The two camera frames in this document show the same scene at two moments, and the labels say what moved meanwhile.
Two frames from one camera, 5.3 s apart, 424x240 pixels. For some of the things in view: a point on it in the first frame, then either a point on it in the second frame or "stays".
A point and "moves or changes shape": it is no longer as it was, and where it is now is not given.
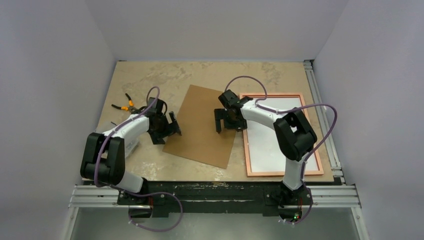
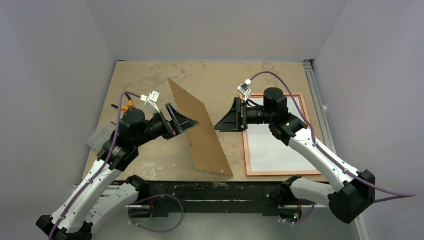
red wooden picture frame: (255, 173) stays
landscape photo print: (265, 153) stays
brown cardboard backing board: (200, 140) moves or changes shape
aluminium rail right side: (324, 120) stays
